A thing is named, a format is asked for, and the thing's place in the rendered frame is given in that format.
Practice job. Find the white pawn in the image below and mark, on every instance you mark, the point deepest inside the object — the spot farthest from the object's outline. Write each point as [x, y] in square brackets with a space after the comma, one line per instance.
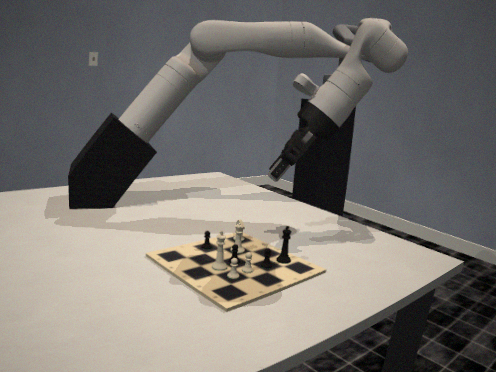
[233, 273]
[247, 268]

